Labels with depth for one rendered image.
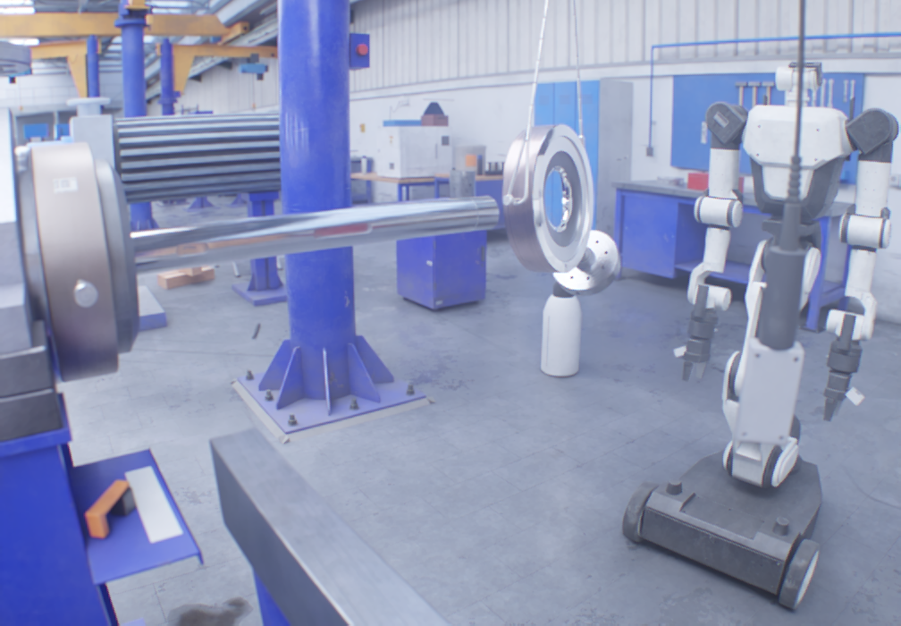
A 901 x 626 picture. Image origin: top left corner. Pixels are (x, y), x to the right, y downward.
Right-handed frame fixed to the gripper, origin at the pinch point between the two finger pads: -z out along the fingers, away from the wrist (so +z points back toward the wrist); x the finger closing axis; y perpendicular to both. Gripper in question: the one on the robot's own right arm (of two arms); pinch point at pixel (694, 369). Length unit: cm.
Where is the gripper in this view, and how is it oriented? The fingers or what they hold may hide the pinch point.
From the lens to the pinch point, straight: 199.3
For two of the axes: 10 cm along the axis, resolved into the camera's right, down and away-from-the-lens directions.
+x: -7.0, -0.2, -7.1
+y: 7.0, 1.8, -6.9
